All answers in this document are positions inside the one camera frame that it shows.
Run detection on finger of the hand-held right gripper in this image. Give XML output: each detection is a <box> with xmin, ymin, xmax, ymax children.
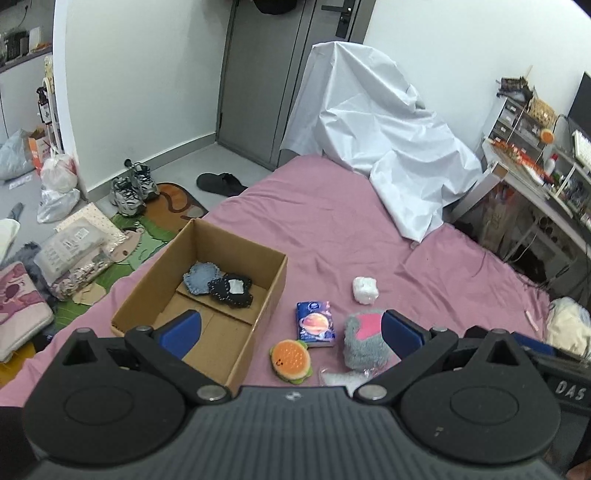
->
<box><xmin>510</xmin><ymin>331</ymin><xmax>550</xmax><ymax>355</ymax></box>

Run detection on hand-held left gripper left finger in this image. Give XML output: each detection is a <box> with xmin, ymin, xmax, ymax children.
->
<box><xmin>60</xmin><ymin>309</ymin><xmax>232</xmax><ymax>407</ymax></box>

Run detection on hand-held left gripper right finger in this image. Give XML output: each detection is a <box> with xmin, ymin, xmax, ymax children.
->
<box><xmin>353</xmin><ymin>309</ymin><xmax>536</xmax><ymax>407</ymax></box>

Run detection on grey fuzzy pouch pink heart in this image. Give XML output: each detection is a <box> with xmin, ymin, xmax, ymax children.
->
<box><xmin>342</xmin><ymin>310</ymin><xmax>399</xmax><ymax>372</ymax></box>

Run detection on cardboard box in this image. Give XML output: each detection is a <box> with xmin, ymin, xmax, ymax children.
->
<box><xmin>110</xmin><ymin>218</ymin><xmax>289</xmax><ymax>398</ymax></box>

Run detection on clear plastic bag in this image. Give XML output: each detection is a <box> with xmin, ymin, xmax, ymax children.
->
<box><xmin>318</xmin><ymin>364</ymin><xmax>370</xmax><ymax>391</ymax></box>

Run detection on burger plush toy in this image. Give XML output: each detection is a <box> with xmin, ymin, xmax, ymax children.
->
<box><xmin>270</xmin><ymin>339</ymin><xmax>312</xmax><ymax>385</ymax></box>

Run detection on cream cloth bundle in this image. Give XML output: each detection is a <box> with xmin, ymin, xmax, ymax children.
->
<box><xmin>547</xmin><ymin>296</ymin><xmax>591</xmax><ymax>356</ymax></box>

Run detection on blue denim coaster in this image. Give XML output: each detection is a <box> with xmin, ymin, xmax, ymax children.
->
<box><xmin>183</xmin><ymin>261</ymin><xmax>222</xmax><ymax>295</ymax></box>

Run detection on black coaster with white patch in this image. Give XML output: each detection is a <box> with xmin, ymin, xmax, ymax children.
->
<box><xmin>208</xmin><ymin>273</ymin><xmax>254</xmax><ymax>308</ymax></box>

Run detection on green cartoon floor mat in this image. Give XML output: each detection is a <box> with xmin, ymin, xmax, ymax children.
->
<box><xmin>51</xmin><ymin>215</ymin><xmax>185</xmax><ymax>333</ymax></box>

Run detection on patterned fabric package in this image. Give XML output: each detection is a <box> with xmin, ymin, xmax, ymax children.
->
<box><xmin>48</xmin><ymin>249</ymin><xmax>114</xmax><ymax>301</ymax></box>

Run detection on white desk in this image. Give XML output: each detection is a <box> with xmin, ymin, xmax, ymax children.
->
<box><xmin>450</xmin><ymin>138</ymin><xmax>591</xmax><ymax>296</ymax></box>

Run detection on clear wrapped grey package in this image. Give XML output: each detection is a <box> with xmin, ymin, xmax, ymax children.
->
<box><xmin>33</xmin><ymin>219</ymin><xmax>107</xmax><ymax>282</ymax></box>

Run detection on cream floral fabric package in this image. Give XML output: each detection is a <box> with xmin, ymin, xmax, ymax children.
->
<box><xmin>55</xmin><ymin>202</ymin><xmax>127</xmax><ymax>245</ymax></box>

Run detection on black slipper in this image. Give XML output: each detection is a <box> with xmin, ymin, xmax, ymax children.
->
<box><xmin>196</xmin><ymin>172</ymin><xmax>250</xmax><ymax>197</ymax></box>

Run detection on pink padded sleeve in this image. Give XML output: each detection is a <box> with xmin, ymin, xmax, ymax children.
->
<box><xmin>0</xmin><ymin>261</ymin><xmax>55</xmax><ymax>363</ymax></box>

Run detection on dark grey furry cloth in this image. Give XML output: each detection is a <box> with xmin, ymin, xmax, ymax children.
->
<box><xmin>16</xmin><ymin>242</ymin><xmax>58</xmax><ymax>305</ymax></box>

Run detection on white plastic bags on floor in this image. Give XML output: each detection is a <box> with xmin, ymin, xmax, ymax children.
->
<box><xmin>37</xmin><ymin>187</ymin><xmax>81</xmax><ymax>224</ymax></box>

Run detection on white cover cloth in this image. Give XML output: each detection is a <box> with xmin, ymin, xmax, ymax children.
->
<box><xmin>279</xmin><ymin>41</ymin><xmax>483</xmax><ymax>243</ymax></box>

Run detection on white plastic bag red print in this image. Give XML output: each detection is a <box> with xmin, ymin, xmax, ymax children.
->
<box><xmin>41</xmin><ymin>154</ymin><xmax>78</xmax><ymax>193</ymax></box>

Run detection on white keyboard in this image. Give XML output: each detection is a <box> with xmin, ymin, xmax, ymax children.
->
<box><xmin>571</xmin><ymin>130</ymin><xmax>591</xmax><ymax>168</ymax></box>

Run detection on white drawer organizer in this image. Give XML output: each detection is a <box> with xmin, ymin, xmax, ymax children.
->
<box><xmin>488</xmin><ymin>95</ymin><xmax>548</xmax><ymax>148</ymax></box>

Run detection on orange carton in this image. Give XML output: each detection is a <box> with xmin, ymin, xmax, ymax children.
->
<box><xmin>28</xmin><ymin>129</ymin><xmax>51</xmax><ymax>171</ymax></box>

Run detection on woven basket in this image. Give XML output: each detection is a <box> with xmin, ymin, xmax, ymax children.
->
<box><xmin>526</xmin><ymin>95</ymin><xmax>557</xmax><ymax>127</ymax></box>

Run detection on black monitor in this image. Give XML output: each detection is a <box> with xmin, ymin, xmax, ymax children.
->
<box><xmin>567</xmin><ymin>71</ymin><xmax>591</xmax><ymax>139</ymax></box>

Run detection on grey plastic bag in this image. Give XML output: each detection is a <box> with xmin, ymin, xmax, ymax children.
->
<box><xmin>0</xmin><ymin>129</ymin><xmax>35</xmax><ymax>181</ymax></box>

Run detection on white storage rack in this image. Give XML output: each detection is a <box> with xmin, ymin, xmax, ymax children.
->
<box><xmin>37</xmin><ymin>55</ymin><xmax>64</xmax><ymax>153</ymax></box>

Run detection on grey door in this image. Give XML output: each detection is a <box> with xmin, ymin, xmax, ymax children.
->
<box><xmin>217</xmin><ymin>0</ymin><xmax>377</xmax><ymax>171</ymax></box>

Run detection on black door lock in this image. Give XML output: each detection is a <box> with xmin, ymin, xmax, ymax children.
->
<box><xmin>322</xmin><ymin>0</ymin><xmax>358</xmax><ymax>38</ymax></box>

